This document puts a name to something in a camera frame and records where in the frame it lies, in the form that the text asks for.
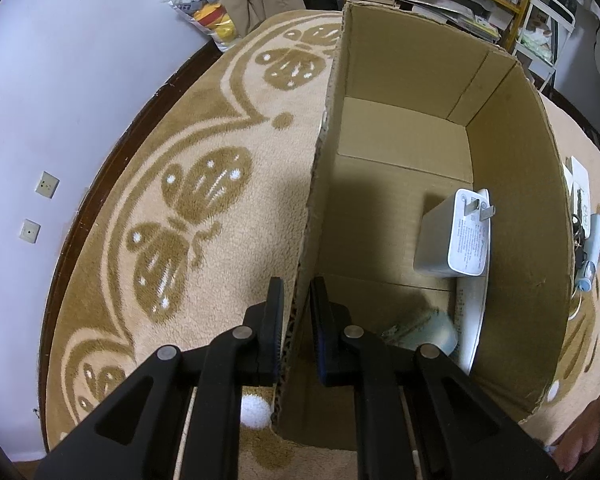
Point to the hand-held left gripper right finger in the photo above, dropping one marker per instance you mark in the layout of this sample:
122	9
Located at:
321	325

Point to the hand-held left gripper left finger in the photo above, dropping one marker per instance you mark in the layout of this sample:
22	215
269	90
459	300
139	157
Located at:
275	315

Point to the light blue tube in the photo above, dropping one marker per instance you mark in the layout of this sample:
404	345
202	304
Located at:
592	245

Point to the cartoon print earbud case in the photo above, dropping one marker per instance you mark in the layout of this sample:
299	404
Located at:
430	332

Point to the white power adapter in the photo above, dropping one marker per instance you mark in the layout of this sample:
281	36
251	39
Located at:
440	235

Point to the cardboard box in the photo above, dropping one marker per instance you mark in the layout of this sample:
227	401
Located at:
405	160

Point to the small white remote control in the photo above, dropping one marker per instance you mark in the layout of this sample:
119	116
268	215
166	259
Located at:
580	175

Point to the beige butterfly print blanket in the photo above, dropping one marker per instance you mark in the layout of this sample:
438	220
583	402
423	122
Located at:
205	125

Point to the green and white packets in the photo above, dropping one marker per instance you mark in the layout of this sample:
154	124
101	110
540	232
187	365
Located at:
536	42

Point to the white trolley cart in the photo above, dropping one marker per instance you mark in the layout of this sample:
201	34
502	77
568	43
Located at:
562	15

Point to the wooden shelf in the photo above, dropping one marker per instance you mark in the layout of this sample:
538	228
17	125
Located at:
525	5

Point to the pile of magazines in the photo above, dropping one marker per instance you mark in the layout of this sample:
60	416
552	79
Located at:
450	10

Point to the bag of plush toys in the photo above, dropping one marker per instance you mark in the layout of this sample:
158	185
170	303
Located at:
205	5

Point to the white wall socket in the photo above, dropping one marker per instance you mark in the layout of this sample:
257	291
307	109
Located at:
30	231
46	183

